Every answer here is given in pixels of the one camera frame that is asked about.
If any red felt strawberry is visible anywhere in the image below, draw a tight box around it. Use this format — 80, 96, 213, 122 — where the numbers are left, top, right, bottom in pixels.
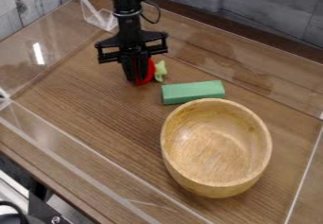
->
134, 59, 168, 85

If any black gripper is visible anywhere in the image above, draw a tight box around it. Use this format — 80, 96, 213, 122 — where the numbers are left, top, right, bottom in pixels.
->
94, 11, 168, 82

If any green rectangular block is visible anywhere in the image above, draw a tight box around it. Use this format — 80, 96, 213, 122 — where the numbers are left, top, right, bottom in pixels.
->
161, 80, 225, 105

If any clear acrylic enclosure wall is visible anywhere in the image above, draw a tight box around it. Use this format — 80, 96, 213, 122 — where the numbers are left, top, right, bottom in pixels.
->
0, 0, 323, 224

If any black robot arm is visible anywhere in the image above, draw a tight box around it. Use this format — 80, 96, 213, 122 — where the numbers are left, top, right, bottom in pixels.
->
94, 0, 168, 85

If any black cable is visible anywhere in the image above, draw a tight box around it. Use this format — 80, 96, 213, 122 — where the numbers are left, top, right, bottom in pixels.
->
140, 1, 163, 26

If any wooden bowl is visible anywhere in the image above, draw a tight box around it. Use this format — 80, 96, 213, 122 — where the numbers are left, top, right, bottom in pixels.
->
160, 98, 272, 198

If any black metal mount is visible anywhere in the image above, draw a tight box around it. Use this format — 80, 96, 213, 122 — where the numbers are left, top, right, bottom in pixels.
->
26, 192, 73, 224

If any clear acrylic corner bracket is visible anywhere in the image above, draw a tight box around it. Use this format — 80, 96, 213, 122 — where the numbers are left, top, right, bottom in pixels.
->
80, 0, 117, 32

